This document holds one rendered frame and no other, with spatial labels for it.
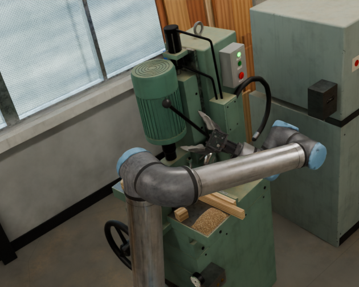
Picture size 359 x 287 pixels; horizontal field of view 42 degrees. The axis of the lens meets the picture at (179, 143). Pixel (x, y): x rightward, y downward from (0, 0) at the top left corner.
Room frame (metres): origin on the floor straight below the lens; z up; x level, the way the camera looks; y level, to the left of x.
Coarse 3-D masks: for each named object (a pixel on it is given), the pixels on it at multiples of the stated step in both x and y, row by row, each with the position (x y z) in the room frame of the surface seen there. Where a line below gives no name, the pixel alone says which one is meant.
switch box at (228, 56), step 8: (224, 48) 1.79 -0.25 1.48; (232, 48) 1.77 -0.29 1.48; (240, 48) 1.77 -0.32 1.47; (224, 56) 1.75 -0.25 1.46; (232, 56) 1.74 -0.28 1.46; (224, 64) 1.76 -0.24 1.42; (232, 64) 1.73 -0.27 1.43; (224, 72) 1.76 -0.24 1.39; (232, 72) 1.73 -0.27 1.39; (224, 80) 1.77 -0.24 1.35; (232, 80) 1.73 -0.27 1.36
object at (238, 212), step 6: (198, 198) 1.57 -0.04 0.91; (204, 198) 1.54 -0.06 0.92; (210, 198) 1.52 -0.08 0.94; (216, 198) 1.51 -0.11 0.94; (210, 204) 1.52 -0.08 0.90; (216, 204) 1.49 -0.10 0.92; (222, 204) 1.47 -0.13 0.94; (228, 204) 1.46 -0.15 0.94; (222, 210) 1.47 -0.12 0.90; (228, 210) 1.45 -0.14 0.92; (234, 210) 1.42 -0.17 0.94; (240, 210) 1.41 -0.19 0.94; (240, 216) 1.40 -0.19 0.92
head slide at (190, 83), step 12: (180, 72) 1.76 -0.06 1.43; (180, 84) 1.70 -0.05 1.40; (192, 84) 1.71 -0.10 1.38; (192, 96) 1.71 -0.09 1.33; (192, 108) 1.70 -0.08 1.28; (192, 120) 1.69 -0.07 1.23; (192, 132) 1.68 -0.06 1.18; (180, 144) 1.75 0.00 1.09; (192, 144) 1.69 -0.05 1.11; (204, 144) 1.72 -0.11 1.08; (192, 156) 1.70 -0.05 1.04
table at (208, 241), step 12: (120, 192) 1.73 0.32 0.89; (204, 204) 1.53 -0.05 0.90; (168, 216) 1.50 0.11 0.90; (192, 216) 1.47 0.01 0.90; (228, 216) 1.43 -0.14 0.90; (168, 228) 1.48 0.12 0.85; (180, 228) 1.45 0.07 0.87; (192, 228) 1.40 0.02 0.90; (216, 228) 1.37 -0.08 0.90; (228, 228) 1.42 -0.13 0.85; (204, 240) 1.35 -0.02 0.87; (216, 240) 1.36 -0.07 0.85
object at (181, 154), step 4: (180, 148) 1.74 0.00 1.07; (176, 152) 1.72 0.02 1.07; (180, 152) 1.71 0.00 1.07; (184, 152) 1.70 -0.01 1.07; (188, 152) 1.70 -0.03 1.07; (180, 156) 1.68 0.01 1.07; (184, 156) 1.68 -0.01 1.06; (188, 156) 1.70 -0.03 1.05; (164, 160) 1.67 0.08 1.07; (176, 160) 1.66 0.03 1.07; (180, 160) 1.66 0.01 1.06; (184, 160) 1.68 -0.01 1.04; (164, 164) 1.64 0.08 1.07; (168, 164) 1.64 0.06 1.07; (172, 164) 1.63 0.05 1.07; (176, 164) 1.65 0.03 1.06; (180, 164) 1.66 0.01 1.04; (184, 164) 1.68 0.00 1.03; (188, 164) 1.69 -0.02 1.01
